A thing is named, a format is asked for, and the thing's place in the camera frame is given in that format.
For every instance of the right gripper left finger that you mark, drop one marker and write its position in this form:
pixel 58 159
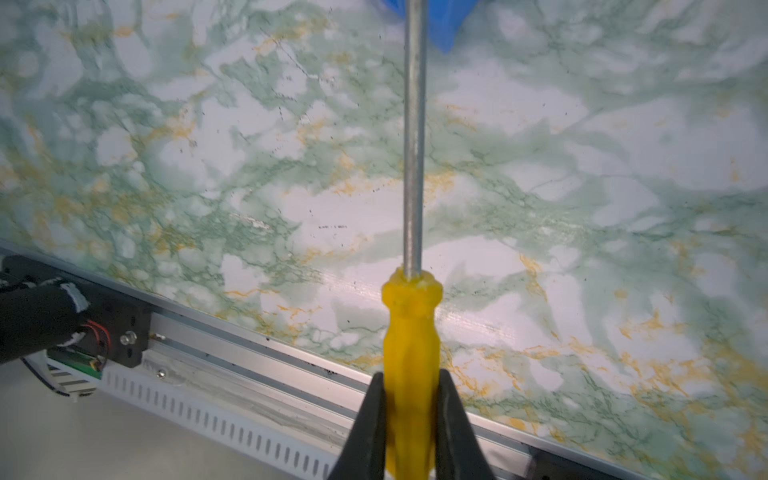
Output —
pixel 364 453

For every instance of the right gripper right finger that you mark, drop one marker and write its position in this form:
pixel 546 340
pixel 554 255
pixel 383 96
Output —
pixel 458 455

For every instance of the yellow handle screwdriver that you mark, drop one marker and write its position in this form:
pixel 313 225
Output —
pixel 411 346

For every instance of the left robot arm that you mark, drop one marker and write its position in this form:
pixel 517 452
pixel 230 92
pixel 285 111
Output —
pixel 34 319

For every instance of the blue plastic bin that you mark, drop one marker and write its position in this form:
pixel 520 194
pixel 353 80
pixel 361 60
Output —
pixel 443 20

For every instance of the left green circuit board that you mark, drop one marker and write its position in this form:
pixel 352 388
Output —
pixel 85 363

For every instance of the white slotted cable duct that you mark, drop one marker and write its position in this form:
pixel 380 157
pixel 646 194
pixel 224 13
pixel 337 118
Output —
pixel 236 429

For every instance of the aluminium front rail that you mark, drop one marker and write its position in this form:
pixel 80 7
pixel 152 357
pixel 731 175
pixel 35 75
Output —
pixel 532 372

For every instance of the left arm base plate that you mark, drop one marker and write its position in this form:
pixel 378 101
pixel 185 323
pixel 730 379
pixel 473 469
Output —
pixel 115 326

